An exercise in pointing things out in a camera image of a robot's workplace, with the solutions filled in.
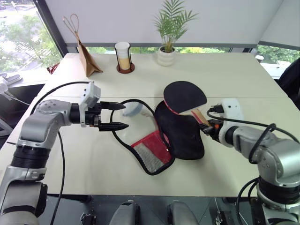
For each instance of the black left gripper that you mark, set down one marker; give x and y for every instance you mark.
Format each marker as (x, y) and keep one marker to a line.
(93, 117)

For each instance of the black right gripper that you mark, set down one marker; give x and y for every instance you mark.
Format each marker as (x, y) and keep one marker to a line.
(213, 131)

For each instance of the black paddle case red lining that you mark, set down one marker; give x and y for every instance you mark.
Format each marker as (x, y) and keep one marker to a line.
(182, 138)

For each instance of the black table tennis paddle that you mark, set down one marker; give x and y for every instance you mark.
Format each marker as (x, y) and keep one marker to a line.
(185, 97)

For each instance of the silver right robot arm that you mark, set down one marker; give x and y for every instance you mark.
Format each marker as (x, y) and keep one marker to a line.
(279, 150)

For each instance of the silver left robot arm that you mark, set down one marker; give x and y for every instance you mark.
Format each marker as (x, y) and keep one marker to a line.
(35, 124)

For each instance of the brown paper bag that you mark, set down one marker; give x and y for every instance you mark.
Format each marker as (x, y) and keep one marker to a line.
(87, 62)

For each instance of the red and black object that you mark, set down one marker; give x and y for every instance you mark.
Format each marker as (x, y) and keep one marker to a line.
(52, 69)

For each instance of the white ribbed plant pot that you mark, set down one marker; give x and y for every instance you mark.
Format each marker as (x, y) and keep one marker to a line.
(166, 57)

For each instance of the grey rounded shape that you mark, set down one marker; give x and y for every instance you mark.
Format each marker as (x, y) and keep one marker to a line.
(125, 214)
(182, 214)

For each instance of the black side desk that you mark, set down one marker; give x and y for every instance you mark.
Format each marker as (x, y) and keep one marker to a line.
(16, 103)

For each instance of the black office chair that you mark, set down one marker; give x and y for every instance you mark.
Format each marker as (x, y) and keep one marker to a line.
(291, 82)

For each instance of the green palm plant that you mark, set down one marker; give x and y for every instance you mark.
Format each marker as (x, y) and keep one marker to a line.
(172, 23)

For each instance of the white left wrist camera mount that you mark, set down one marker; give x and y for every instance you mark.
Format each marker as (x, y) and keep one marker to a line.
(92, 95)

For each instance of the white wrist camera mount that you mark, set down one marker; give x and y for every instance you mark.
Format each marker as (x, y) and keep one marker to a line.
(232, 109)
(92, 95)

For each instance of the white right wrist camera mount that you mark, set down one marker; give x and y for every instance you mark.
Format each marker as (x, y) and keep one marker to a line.
(232, 109)

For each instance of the black window frame post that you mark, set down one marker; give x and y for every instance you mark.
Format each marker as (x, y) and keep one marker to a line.
(50, 25)

